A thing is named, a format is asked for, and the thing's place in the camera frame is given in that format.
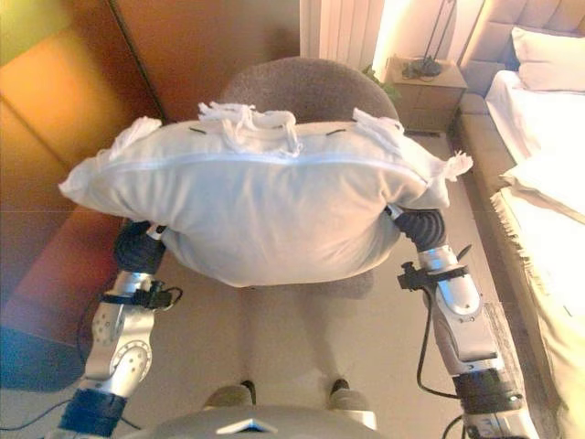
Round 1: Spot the dark robot left hand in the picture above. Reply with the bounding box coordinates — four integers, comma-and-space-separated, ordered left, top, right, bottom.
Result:
112, 219, 168, 276

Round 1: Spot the dark robot right hand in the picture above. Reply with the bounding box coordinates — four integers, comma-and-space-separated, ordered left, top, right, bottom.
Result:
385, 204, 447, 252

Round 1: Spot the white tasselled cushion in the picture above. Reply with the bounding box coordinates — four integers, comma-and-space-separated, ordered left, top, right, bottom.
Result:
57, 101, 474, 289

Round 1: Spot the cream fringed throw blanket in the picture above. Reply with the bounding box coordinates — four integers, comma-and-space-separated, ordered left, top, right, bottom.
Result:
488, 157, 585, 412

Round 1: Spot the light wooden nightstand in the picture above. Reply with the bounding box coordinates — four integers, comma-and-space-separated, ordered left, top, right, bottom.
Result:
386, 57, 468, 134

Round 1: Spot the small green plant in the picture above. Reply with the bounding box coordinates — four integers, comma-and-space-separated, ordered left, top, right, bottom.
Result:
360, 63, 403, 102

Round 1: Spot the brown wooden wardrobe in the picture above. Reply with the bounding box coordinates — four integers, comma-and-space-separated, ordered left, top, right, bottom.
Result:
0, 0, 303, 394

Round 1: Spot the bed with white sheet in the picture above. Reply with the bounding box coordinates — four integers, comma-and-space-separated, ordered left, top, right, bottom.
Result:
456, 68, 585, 439

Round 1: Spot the black table lamp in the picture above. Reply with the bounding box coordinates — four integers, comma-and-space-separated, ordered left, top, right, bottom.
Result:
400, 0, 459, 82

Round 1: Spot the robot left leg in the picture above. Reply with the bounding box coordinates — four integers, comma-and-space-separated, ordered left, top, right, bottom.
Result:
203, 379, 257, 412

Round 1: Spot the grey fabric tub armchair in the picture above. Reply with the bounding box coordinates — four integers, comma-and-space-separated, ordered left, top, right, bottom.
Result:
218, 57, 399, 296

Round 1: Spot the beige padded headboard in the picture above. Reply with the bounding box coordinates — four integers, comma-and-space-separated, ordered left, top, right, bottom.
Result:
458, 0, 585, 98

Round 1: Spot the white bed pillow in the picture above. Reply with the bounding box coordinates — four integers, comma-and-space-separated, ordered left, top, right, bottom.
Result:
510, 26, 585, 93

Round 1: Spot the grey robot torso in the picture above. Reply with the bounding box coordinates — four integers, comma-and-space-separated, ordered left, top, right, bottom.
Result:
150, 404, 381, 439

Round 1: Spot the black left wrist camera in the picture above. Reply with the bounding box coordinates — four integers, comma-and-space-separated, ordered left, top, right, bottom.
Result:
133, 281, 178, 313

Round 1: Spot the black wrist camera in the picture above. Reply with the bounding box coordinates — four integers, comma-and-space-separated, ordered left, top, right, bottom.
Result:
396, 261, 430, 293
133, 281, 178, 313

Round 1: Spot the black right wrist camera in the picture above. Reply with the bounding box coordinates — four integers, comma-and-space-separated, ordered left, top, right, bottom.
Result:
396, 261, 430, 293

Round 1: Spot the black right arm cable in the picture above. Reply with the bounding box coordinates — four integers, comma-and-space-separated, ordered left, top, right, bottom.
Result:
414, 292, 459, 400

